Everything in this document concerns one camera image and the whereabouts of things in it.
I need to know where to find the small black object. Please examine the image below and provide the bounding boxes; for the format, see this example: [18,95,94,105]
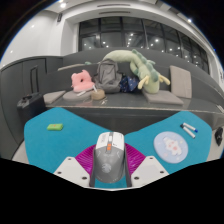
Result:
[214,126,224,147]

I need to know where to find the navy blue patterned bag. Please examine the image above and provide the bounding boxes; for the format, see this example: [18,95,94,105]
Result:
[119,75,140,93]

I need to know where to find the ceiling lights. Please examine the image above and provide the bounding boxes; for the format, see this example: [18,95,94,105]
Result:
[58,1,194,24]

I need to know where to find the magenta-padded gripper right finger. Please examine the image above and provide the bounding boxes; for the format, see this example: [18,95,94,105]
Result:
[123,143,170,188]

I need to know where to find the green eraser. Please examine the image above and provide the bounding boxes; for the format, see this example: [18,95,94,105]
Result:
[46,123,64,131]

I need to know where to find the small grey seat cushion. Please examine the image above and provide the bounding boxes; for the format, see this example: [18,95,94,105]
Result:
[43,89,67,105]

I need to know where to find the pink ring-shaped plush cushion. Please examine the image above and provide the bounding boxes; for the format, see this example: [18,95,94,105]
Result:
[70,69,96,93]

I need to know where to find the round light blue mouse pad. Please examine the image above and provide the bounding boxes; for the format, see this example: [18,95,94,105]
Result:
[153,130,189,164]

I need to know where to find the grey upholstered bench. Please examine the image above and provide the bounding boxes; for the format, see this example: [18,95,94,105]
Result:
[39,46,224,118]

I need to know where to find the green dragon plush toy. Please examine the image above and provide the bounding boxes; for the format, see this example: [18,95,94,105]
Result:
[84,48,171,95]

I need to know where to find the grey and white computer mouse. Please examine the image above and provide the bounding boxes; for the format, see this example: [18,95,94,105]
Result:
[92,131,128,184]

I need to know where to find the dark glass window row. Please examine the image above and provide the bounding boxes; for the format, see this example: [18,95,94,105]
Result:
[78,16,210,74]

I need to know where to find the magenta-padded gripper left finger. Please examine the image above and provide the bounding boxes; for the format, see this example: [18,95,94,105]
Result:
[53,143,98,188]

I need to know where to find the tan round pouch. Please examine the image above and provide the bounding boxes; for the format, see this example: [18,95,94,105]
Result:
[90,88,107,101]

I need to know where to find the white marker with blue cap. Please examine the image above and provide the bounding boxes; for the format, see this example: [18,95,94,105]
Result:
[182,122,199,133]

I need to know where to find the flat grey seat cushion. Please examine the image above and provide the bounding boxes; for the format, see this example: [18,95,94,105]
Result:
[142,89,185,106]

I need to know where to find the grey backpack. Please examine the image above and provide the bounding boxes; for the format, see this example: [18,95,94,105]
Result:
[93,58,124,94]

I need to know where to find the upright grey square cushion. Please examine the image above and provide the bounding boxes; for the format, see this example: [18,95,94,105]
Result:
[169,64,193,99]

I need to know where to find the black suitcase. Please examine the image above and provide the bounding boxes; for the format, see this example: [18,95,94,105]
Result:
[16,92,47,126]

